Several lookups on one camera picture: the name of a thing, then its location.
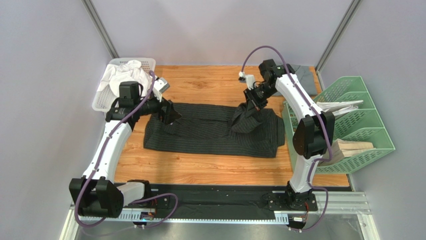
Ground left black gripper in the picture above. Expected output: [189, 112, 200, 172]
[134, 90, 182, 126]

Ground dark pinstriped long sleeve shirt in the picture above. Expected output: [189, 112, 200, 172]
[143, 103, 286, 158]

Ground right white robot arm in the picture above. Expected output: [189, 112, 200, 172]
[238, 59, 335, 210]

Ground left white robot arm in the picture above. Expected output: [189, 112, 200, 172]
[69, 78, 181, 219]

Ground white shirt in basket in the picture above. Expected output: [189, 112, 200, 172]
[97, 59, 152, 98]

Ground folded grey shirt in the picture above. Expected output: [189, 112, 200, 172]
[289, 64, 318, 96]

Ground white plastic laundry basket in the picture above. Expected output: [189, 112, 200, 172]
[91, 57, 156, 113]

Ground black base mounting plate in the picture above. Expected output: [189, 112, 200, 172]
[119, 182, 352, 221]

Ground white papers in rack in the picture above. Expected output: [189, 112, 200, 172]
[316, 100, 364, 118]

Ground brown book in rack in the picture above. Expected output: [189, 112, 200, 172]
[318, 138, 375, 167]

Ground green plastic file rack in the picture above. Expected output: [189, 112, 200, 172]
[281, 76, 396, 175]

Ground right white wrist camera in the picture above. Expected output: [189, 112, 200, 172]
[238, 72, 256, 90]

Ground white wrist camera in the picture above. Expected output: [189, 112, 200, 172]
[152, 77, 170, 102]
[238, 72, 256, 90]

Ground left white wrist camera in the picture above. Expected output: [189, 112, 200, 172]
[152, 77, 170, 102]

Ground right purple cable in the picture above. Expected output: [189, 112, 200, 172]
[240, 45, 333, 233]

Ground purple cable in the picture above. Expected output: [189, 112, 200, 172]
[73, 69, 179, 229]
[240, 45, 333, 233]

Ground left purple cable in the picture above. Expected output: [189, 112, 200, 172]
[73, 69, 179, 229]

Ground right corner aluminium post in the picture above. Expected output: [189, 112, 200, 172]
[315, 0, 363, 74]

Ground corner aluminium post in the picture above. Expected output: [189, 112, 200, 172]
[81, 0, 119, 59]
[315, 0, 363, 74]

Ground aluminium frame rail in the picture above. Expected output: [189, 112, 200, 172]
[60, 185, 380, 240]

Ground left corner aluminium post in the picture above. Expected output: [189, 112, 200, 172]
[81, 0, 119, 59]

